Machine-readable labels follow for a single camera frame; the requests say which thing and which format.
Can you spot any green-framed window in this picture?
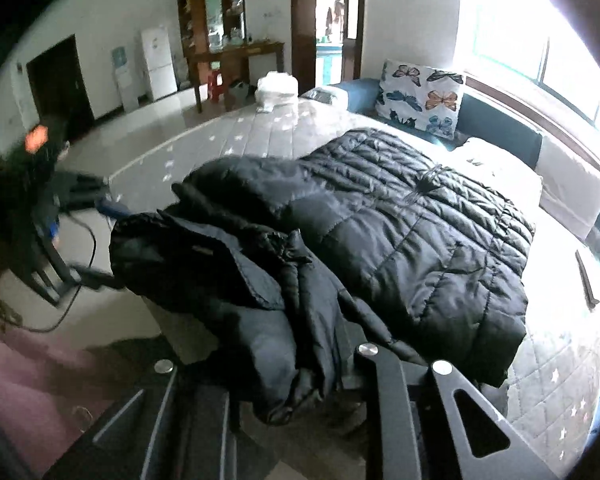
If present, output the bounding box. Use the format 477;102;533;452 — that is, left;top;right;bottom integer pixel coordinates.
455;0;600;161

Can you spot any wooden doorway frame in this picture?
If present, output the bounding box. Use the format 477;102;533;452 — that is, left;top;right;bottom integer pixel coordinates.
291;0;367;95

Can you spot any grey star-print mattress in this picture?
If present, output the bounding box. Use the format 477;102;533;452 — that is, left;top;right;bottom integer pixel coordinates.
107;95;600;478

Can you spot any wooden table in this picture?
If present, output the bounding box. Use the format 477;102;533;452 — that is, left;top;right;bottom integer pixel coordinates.
187;41;286;113

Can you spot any white upright pillow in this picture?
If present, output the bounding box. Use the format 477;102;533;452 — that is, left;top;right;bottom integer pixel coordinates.
536;135;600;242

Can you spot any dark door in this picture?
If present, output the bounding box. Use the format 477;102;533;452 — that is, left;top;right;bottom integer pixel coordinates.
26;35;95;133

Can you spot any wooden display cabinet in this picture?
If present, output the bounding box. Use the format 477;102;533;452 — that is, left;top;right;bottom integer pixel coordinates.
177;0;247;68

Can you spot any red plastic stool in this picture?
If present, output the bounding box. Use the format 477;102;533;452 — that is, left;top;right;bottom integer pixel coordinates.
207;71;226;102

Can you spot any hanging pale garment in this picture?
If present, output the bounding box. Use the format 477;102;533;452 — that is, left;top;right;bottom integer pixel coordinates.
326;0;346;36

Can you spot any white refrigerator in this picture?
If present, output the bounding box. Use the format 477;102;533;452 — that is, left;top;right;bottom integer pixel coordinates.
141;26;178;102

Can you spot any butterfly print pillow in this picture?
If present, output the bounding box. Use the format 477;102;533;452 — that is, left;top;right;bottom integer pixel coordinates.
375;58;467;140

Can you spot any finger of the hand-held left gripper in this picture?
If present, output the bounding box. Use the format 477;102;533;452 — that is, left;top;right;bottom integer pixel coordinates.
55;170;127;222
72;265;127;292

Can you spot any black quilted down jacket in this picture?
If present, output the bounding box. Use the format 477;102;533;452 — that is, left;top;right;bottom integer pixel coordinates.
109;127;537;423

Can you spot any person's pink clothing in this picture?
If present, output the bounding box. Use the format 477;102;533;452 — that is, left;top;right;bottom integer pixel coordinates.
0;195;116;480

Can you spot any white plastic bag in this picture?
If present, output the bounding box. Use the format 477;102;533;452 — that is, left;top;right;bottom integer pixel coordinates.
256;72;300;111

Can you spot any glass-panel wooden door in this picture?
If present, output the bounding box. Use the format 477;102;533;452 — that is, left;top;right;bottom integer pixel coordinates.
344;0;366;41

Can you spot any white flat pillow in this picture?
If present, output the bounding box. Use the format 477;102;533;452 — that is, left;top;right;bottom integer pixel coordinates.
452;137;543;191

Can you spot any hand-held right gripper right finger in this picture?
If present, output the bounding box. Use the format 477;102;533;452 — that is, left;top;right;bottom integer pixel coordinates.
340;342;561;480

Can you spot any white wrapped package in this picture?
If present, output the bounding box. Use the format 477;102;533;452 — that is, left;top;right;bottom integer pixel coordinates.
300;86;346;107

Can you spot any black cable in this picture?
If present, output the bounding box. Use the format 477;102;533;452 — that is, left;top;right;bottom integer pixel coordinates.
25;215;98;333

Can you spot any white water dispenser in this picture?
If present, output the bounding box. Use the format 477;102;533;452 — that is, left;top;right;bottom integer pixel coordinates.
111;46;140;113

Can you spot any grey bag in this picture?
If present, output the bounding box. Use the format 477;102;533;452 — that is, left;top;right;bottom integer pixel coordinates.
227;79;253;108

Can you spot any blue cabinet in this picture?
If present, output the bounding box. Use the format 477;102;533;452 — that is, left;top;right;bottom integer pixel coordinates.
316;42;342;88

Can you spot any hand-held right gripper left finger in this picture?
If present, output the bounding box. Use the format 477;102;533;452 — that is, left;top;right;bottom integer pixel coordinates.
42;359;237;480

